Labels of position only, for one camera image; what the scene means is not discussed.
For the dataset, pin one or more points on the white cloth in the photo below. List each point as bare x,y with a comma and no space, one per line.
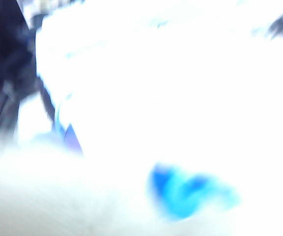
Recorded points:
156,86

